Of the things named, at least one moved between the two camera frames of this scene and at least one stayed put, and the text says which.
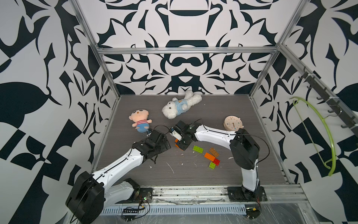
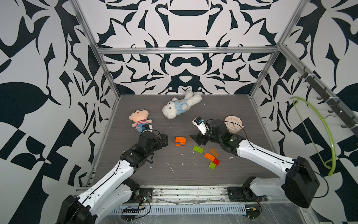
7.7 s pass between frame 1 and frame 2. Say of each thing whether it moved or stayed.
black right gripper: moved
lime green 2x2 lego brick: stayed
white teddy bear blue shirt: stayed
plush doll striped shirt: stayed
